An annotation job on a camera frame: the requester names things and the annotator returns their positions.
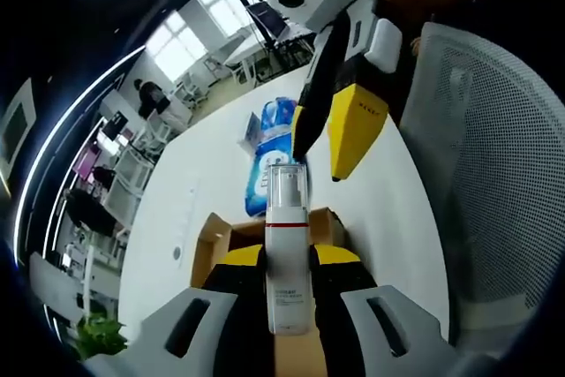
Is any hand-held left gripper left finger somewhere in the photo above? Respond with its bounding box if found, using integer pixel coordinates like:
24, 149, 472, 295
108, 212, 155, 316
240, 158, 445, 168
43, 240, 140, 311
86, 244, 277, 377

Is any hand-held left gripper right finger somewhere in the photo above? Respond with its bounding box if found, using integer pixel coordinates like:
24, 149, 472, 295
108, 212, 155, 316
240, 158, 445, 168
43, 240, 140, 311
310, 244, 491, 377

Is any blue soft tissue pack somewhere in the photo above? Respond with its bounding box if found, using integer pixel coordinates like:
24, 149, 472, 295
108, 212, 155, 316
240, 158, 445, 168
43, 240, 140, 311
260, 97, 298, 148

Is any brown cardboard shoe box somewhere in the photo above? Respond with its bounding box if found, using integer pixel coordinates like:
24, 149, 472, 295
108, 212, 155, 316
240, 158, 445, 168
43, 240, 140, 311
189, 205, 354, 377

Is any white pump bottle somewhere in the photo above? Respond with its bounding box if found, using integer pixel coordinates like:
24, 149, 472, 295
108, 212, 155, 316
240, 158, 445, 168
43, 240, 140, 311
264, 163, 313, 336

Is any blue wet wipes pack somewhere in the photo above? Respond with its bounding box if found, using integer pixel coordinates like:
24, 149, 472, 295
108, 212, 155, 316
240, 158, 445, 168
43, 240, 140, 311
244, 138, 310, 219

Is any dark screen on stand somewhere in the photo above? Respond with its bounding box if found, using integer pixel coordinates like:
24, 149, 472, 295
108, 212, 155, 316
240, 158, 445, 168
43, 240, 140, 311
245, 1, 288, 41

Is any green potted plant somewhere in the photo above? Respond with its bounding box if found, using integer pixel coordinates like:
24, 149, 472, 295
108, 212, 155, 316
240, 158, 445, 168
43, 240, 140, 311
74, 313, 129, 363

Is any white mesh office chair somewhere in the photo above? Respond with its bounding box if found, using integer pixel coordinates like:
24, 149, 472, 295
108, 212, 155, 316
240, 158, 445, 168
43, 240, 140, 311
399, 21, 565, 351

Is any ceiling air vent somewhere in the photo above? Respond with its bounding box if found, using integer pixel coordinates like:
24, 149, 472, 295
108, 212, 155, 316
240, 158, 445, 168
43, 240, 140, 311
0, 76, 36, 170

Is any purple wall screen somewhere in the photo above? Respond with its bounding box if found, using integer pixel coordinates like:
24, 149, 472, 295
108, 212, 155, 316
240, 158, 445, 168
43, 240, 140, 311
72, 147, 101, 179

